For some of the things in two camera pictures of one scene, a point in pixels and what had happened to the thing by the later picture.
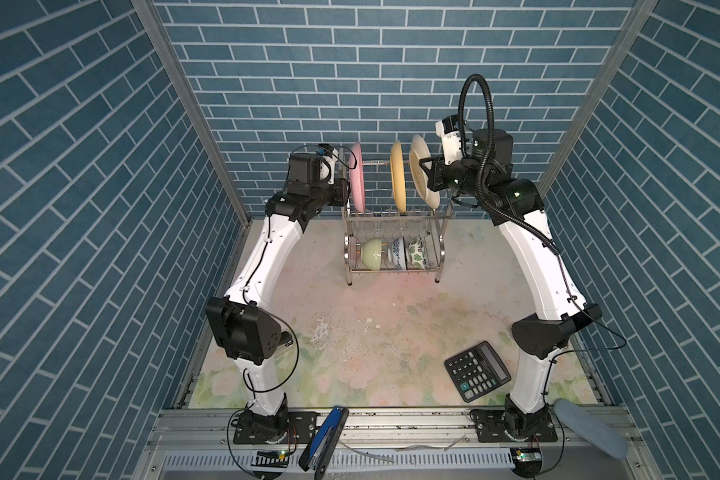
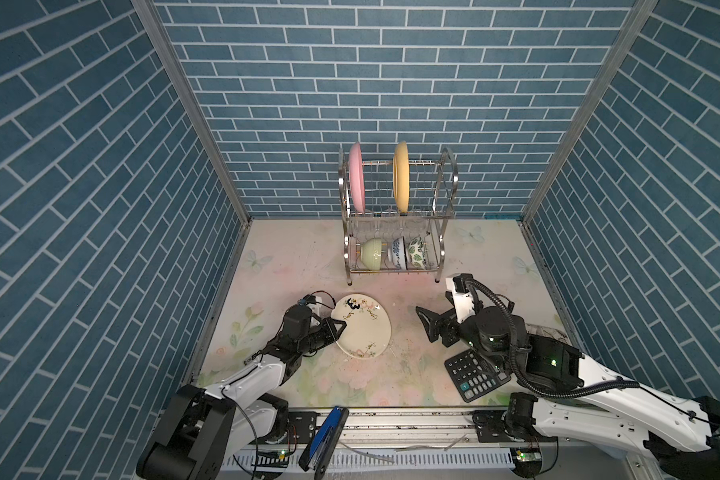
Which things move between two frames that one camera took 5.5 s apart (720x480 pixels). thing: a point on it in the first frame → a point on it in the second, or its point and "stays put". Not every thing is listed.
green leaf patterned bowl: x=416 y=252 stays put
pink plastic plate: x=355 y=166 stays put
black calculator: x=476 y=371 stays put
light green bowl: x=372 y=253 stays put
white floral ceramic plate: x=417 y=153 → x=368 y=325
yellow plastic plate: x=398 y=178 stays put
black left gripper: x=339 y=193 → x=327 y=325
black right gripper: x=436 y=182 → x=437 y=323
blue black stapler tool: x=318 y=455 stays put
